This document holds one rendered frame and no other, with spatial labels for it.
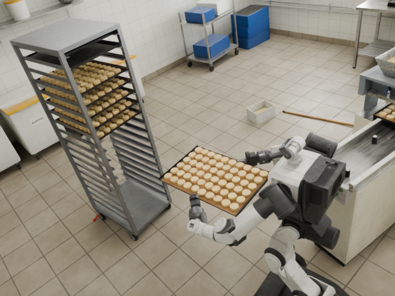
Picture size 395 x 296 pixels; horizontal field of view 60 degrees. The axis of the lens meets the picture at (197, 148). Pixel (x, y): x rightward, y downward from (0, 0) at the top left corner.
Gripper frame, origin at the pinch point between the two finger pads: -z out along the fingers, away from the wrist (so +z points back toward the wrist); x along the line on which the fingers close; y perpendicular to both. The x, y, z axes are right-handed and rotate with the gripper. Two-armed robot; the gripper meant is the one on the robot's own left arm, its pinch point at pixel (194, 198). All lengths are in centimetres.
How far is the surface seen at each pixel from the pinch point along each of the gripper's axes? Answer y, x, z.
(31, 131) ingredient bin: 194, -59, -226
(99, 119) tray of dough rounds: 60, 23, -73
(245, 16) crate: -125, -40, -456
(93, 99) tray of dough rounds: 58, 41, -70
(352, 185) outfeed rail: -93, -9, 5
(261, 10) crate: -159, -42, -477
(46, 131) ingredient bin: 181, -68, -235
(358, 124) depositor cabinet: -135, -24, -71
